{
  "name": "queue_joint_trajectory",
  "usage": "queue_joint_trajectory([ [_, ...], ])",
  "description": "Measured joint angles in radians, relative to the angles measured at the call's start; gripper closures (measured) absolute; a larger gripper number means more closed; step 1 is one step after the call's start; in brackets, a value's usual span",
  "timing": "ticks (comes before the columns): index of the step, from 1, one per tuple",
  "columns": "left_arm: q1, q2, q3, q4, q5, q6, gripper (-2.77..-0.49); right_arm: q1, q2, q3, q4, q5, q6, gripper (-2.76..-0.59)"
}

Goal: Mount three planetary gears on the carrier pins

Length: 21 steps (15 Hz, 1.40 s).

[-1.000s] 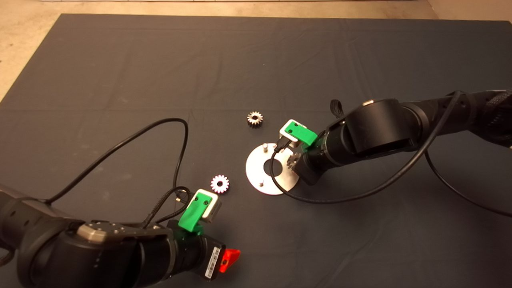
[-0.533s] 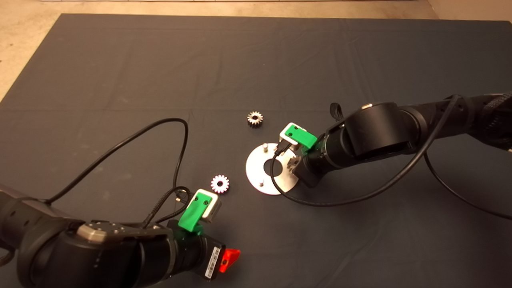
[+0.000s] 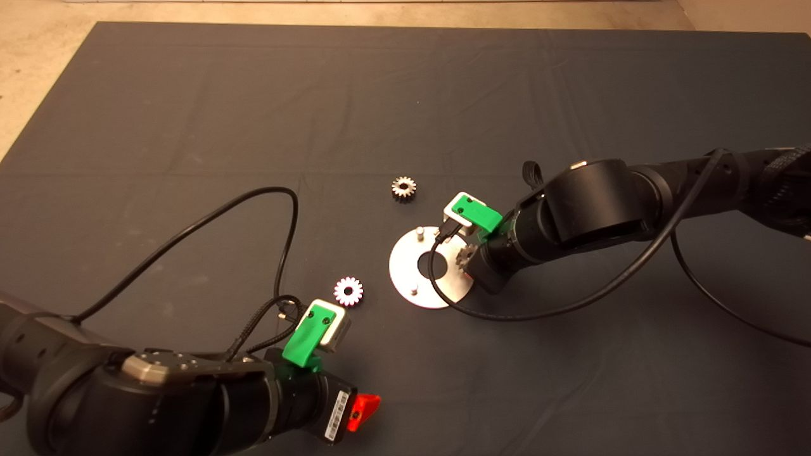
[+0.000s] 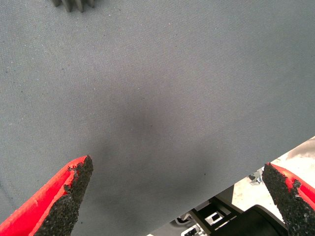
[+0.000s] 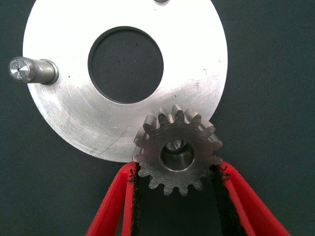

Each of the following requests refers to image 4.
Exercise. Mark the dark grey table cloth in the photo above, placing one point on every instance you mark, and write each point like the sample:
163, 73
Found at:
147, 73

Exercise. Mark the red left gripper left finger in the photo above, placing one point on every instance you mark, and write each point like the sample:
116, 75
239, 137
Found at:
37, 216

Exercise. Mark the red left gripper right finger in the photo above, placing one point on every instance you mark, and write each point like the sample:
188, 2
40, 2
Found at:
295, 209

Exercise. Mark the small grey floor object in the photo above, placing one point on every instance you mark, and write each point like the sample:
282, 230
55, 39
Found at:
254, 177

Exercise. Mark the black metal frame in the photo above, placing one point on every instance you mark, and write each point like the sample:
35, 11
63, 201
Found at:
204, 228

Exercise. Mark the small steel planetary gear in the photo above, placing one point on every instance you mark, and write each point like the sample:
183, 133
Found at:
73, 5

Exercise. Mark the black rounded base cover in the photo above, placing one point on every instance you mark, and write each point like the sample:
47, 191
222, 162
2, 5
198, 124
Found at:
261, 223

